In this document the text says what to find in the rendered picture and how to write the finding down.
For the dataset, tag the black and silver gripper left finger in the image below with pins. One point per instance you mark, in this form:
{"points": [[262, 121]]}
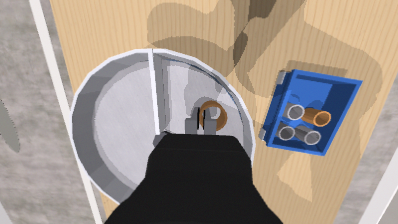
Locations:
{"points": [[192, 124]]}

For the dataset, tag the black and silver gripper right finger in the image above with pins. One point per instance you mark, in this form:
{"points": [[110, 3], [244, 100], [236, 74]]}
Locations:
{"points": [[209, 125]]}

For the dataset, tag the grey metal sleeve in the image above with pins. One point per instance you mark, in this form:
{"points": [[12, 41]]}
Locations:
{"points": [[307, 135], [295, 113], [285, 134]]}

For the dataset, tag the bronze bushing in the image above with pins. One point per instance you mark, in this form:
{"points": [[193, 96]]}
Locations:
{"points": [[221, 120], [316, 117]]}

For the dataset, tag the blue crate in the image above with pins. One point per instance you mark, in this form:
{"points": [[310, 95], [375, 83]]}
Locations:
{"points": [[328, 93]]}

